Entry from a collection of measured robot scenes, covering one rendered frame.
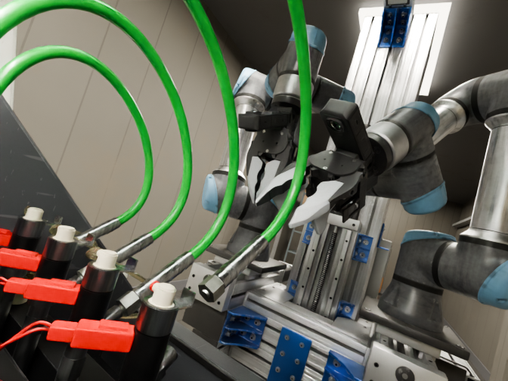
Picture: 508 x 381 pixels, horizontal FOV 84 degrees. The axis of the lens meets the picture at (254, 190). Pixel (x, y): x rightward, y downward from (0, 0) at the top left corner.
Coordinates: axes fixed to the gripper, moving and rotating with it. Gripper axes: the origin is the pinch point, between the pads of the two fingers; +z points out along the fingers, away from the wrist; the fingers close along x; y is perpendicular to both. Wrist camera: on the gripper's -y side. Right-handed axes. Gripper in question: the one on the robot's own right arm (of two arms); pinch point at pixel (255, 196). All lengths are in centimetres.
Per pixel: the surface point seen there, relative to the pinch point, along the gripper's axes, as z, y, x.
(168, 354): 15.9, -26.6, -12.2
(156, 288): 10.3, -29.7, -11.7
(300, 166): -4.7, -12.4, -12.5
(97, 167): 6, 76, 189
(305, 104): -11.5, -16.1, -12.4
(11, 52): -8.2, -33.3, 23.1
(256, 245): 6.1, -18.0, -12.7
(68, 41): -67, 30, 186
